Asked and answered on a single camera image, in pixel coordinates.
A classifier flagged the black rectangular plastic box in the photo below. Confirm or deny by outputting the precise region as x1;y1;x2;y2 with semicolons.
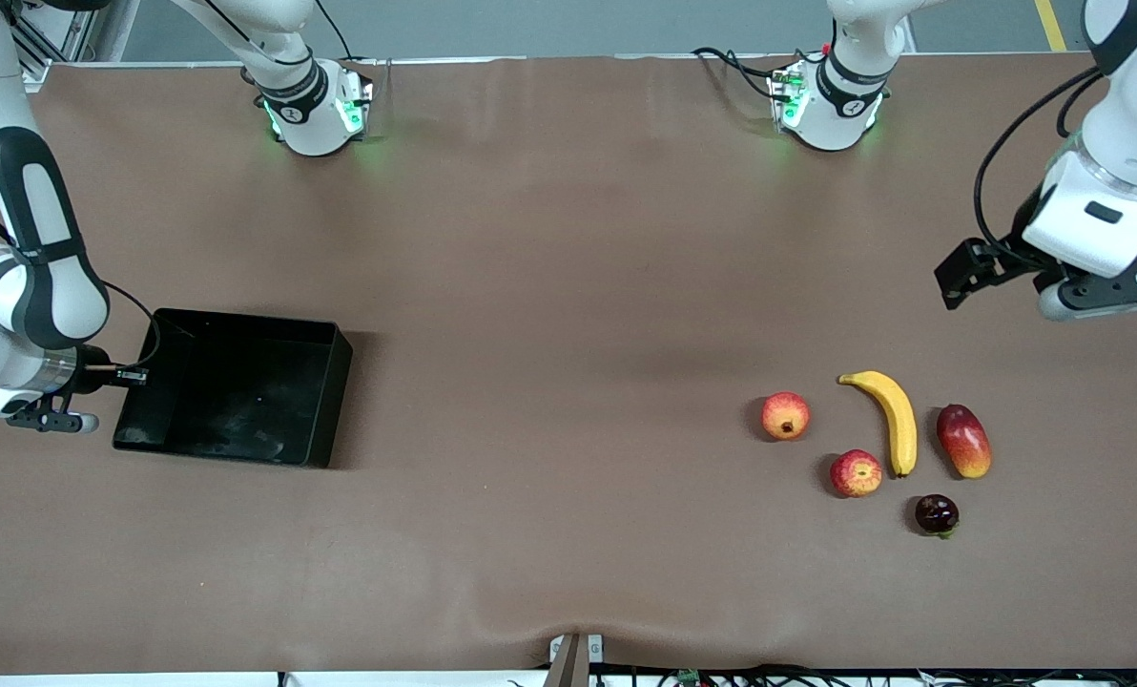
113;307;354;469

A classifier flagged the yellow banana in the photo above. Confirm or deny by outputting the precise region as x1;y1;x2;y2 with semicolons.
838;370;919;478

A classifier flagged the red yellow apple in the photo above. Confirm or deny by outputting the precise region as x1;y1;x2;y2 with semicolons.
830;449;883;499

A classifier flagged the red yellow mango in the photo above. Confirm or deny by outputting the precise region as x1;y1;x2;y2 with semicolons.
937;404;992;480

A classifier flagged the dark purple mangosteen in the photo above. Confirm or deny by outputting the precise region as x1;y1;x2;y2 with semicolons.
915;493;961;540

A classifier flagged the red yellow pomegranate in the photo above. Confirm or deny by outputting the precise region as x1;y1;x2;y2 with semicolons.
761;391;811;442

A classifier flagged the black base cable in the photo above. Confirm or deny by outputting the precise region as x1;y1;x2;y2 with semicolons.
693;46;803;98
316;0;362;64

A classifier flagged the aluminium frame profile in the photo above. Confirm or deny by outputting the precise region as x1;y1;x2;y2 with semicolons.
10;0;140;70

